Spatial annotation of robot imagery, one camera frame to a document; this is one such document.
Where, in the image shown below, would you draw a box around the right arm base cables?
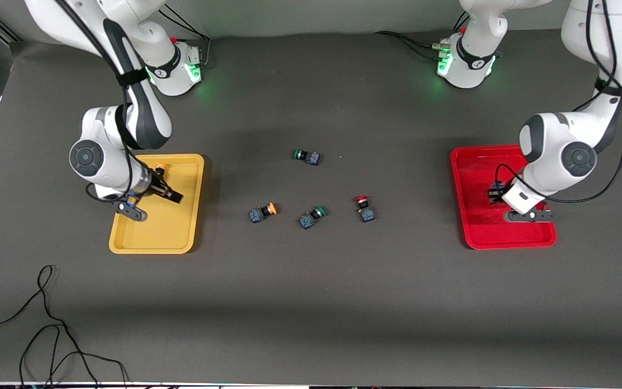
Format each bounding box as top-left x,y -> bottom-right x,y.
157,3 -> 213,70

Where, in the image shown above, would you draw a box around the red plastic tray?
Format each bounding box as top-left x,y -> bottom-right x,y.
450,144 -> 558,250

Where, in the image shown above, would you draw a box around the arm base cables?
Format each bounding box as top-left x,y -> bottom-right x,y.
157,3 -> 213,70
373,11 -> 471,61

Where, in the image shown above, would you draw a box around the green push button switch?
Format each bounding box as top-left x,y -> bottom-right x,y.
293,148 -> 321,166
299,206 -> 327,230

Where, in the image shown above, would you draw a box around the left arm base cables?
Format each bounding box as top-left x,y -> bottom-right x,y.
373,11 -> 471,61

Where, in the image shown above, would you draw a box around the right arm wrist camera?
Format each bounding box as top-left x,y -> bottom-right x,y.
116,200 -> 147,222

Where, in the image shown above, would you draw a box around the right arm black wrist cable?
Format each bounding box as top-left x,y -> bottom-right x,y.
55,0 -> 152,209

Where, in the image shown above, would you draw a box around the yellow plastic tray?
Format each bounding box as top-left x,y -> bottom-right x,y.
109,153 -> 205,254

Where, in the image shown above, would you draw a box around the thin black loose cable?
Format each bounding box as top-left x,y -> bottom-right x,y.
0,265 -> 128,389

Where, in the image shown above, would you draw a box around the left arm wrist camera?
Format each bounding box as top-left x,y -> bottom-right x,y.
505,210 -> 556,223

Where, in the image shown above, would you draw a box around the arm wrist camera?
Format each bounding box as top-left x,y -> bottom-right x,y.
116,200 -> 147,222
505,210 -> 556,223

